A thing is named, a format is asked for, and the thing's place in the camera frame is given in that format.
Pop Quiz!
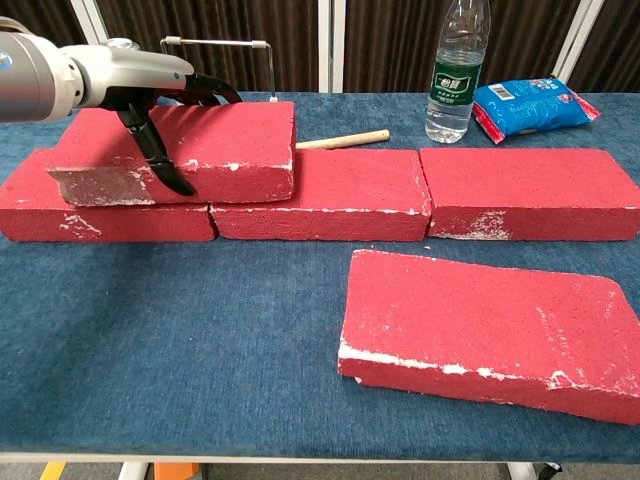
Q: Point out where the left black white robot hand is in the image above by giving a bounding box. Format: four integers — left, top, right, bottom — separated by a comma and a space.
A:
74, 39, 245, 197

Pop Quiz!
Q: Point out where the dark curtain partition panel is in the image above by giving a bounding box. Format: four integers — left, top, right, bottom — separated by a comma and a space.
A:
0, 0, 109, 49
554, 0, 640, 94
69, 0, 334, 94
327, 0, 606, 94

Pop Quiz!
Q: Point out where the wooden stick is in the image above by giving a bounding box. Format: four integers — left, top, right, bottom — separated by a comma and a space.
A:
295, 129, 391, 150

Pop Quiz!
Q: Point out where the blue table mat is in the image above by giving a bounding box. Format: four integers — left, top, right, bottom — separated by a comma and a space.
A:
0, 90, 640, 464

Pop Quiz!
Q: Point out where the clear plastic water bottle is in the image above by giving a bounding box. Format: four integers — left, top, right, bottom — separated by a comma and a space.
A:
424, 0, 492, 145

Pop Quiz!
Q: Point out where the blue red snack packet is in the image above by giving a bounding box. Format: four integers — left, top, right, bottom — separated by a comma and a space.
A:
472, 75, 601, 146

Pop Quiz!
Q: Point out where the metal wire frame cutter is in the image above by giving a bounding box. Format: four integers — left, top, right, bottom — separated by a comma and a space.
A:
159, 36, 279, 106

